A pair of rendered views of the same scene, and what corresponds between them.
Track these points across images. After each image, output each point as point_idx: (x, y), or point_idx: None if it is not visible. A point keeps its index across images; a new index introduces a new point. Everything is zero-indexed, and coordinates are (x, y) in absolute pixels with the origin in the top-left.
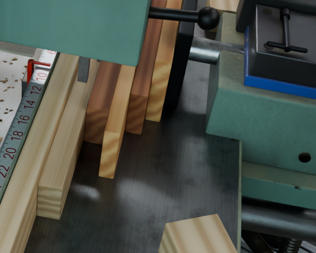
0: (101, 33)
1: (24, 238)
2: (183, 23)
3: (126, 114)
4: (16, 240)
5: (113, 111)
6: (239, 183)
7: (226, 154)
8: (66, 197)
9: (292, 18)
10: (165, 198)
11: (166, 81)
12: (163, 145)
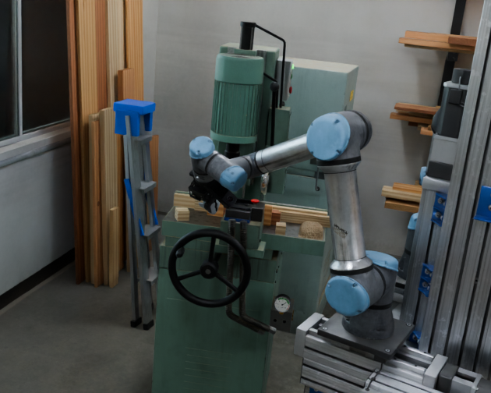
0: None
1: (186, 203)
2: (240, 198)
3: (222, 210)
4: (181, 196)
5: None
6: (207, 225)
7: (217, 225)
8: (200, 210)
9: (247, 207)
10: (201, 218)
11: None
12: (219, 220)
